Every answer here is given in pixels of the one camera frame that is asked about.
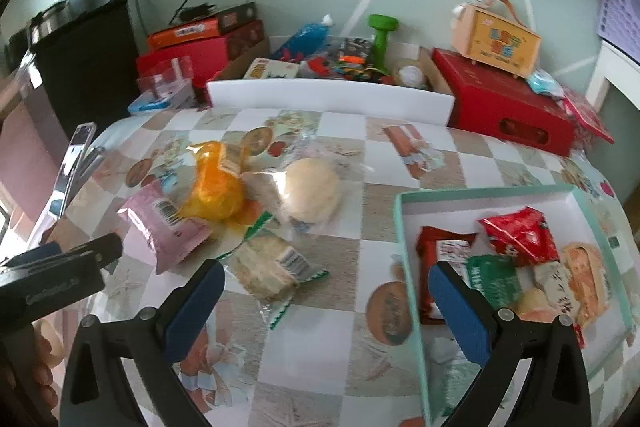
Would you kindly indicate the white foam board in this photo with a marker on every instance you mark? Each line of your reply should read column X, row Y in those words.
column 330, row 99

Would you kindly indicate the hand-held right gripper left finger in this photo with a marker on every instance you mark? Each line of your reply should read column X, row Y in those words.
column 192, row 307

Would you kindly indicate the brown cardboard box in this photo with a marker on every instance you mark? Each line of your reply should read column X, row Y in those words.
column 240, row 64

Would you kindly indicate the teal box tray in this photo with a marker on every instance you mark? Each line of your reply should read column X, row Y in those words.
column 450, row 207

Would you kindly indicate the red and white snack packet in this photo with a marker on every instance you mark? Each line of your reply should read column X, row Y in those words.
column 445, row 252

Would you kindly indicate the red cardboard box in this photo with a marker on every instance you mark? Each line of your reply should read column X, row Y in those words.
column 205, row 54

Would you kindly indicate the cream small snack packet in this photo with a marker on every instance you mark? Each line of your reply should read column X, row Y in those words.
column 555, row 287

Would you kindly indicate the red flat packet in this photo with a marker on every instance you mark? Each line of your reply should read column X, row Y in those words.
column 590, row 117

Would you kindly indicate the person's left hand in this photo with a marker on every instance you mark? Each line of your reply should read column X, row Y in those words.
column 47, row 372

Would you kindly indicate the small red candy packet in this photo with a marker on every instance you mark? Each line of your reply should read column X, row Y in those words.
column 579, row 337

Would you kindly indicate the metal pot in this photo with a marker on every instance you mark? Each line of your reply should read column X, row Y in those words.
column 47, row 19

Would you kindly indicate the clear plastic box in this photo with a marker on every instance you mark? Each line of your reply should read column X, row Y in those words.
column 165, row 82

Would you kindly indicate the smartphone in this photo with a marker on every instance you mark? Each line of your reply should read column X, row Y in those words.
column 70, row 172

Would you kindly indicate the pile of small toys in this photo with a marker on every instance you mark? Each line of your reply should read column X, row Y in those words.
column 350, row 57

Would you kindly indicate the black cabinet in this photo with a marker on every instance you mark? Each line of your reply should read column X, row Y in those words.
column 85, row 57

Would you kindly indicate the red crinkled snack packet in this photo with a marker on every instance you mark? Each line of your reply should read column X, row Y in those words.
column 520, row 232

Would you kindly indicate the dark flat box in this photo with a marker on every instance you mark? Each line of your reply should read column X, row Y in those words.
column 235, row 18

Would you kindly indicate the clear green-edged pastry packet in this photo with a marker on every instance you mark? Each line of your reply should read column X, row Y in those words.
column 267, row 267

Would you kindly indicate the clear round bun packet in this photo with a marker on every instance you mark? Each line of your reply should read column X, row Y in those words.
column 307, row 194

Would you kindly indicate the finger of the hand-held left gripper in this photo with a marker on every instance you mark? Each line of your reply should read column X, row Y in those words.
column 107, row 246
column 35, row 252

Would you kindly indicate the printed card box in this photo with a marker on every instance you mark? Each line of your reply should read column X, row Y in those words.
column 272, row 69

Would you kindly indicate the green striped white snack packet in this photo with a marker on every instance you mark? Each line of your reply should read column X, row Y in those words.
column 450, row 382

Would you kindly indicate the orange flat box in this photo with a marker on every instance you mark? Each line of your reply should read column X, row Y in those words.
column 182, row 32

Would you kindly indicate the purple plastic basket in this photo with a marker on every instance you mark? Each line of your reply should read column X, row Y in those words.
column 622, row 2

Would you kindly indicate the pale yellow bun packet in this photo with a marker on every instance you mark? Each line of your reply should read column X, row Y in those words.
column 532, row 304

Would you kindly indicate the blue flat case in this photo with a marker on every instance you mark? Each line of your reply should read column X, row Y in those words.
column 150, row 106

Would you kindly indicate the orange snack packet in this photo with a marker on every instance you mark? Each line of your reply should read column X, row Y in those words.
column 215, row 187

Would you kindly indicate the tape roll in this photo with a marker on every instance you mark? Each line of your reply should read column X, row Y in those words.
column 411, row 74

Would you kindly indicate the white furniture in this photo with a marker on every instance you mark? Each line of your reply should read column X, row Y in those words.
column 620, row 62

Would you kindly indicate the orange round pastry packet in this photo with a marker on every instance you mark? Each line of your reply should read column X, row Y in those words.
column 587, row 277

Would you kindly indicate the blue plastic bag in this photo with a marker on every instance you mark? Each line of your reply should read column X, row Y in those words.
column 305, row 39

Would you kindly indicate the red gift box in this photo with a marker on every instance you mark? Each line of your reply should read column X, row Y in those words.
column 500, row 107

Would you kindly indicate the grey phone stand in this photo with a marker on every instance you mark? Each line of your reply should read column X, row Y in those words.
column 90, row 162

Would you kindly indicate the light blue small packet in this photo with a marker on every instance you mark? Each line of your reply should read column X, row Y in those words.
column 542, row 84

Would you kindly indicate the green dumbbell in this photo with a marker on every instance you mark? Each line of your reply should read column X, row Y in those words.
column 382, row 39

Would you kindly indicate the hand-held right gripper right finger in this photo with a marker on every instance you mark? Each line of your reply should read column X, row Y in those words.
column 457, row 312

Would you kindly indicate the pink snack packet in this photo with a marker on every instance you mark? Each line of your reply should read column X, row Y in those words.
column 160, row 232

